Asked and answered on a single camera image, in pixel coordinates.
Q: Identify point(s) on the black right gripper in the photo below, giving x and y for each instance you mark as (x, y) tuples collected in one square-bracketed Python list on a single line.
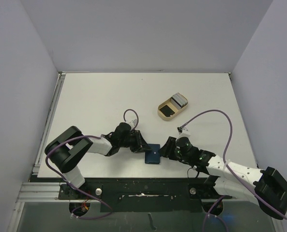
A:
[(172, 149)]

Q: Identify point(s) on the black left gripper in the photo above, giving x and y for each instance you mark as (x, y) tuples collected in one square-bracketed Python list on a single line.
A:
[(140, 145)]

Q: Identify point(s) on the blue card holder wallet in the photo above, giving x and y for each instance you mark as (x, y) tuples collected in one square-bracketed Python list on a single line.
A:
[(152, 156)]

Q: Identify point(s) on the black card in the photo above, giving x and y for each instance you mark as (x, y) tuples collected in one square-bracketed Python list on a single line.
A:
[(166, 111)]

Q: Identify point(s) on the beige oval tray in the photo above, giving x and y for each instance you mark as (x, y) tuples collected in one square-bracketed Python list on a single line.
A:
[(177, 111)]

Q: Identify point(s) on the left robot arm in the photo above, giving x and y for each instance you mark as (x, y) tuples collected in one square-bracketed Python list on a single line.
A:
[(67, 150)]

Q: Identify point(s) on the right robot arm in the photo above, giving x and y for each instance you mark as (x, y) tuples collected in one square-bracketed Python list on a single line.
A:
[(266, 188)]

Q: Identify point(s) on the stack of cards in tray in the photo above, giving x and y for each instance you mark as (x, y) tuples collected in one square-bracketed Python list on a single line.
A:
[(178, 100)]

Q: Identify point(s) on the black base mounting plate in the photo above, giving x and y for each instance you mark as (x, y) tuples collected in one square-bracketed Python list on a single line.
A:
[(151, 194)]

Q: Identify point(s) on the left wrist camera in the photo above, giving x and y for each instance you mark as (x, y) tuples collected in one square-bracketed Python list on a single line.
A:
[(133, 122)]

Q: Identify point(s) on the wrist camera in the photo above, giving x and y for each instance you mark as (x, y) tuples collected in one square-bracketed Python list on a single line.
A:
[(183, 132), (133, 122)]

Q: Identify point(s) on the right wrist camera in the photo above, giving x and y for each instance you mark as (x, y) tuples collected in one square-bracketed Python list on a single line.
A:
[(183, 132)]

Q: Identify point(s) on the aluminium left side rail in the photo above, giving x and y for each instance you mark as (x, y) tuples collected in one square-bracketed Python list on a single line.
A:
[(49, 119)]

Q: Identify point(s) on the aluminium rail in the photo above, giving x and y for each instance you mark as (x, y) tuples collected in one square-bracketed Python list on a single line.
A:
[(60, 191), (49, 119)]

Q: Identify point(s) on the aluminium front rail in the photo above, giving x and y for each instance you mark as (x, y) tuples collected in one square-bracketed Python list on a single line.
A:
[(60, 191)]

